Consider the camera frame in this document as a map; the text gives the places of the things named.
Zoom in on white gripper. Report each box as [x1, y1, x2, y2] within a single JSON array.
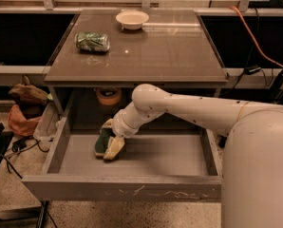
[[102, 110, 138, 161]]

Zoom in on green and yellow sponge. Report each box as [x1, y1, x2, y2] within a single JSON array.
[[94, 128, 112, 157]]

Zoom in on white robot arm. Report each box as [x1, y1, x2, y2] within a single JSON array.
[[104, 84, 283, 228]]

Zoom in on grey open drawer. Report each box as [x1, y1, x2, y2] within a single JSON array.
[[22, 92, 225, 203]]

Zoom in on tan tape roll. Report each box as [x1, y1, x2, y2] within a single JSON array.
[[96, 87, 122, 105]]

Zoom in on orange cloth bag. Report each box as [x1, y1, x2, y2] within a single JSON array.
[[8, 104, 41, 137]]

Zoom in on crushed green soda can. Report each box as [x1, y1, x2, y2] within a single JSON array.
[[75, 32, 110, 52]]

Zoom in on grey cabinet table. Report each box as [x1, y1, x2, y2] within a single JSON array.
[[45, 9, 228, 113]]

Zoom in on black stand at left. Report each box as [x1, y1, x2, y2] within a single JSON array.
[[0, 120, 50, 228]]

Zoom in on white bowl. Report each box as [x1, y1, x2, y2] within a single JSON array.
[[116, 10, 149, 30]]

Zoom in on black power adapter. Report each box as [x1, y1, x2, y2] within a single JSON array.
[[244, 65, 261, 75]]

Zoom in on black cables on floor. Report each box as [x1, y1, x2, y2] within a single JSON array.
[[0, 135, 59, 228]]

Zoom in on orange cable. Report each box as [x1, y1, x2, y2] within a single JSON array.
[[229, 5, 283, 68]]

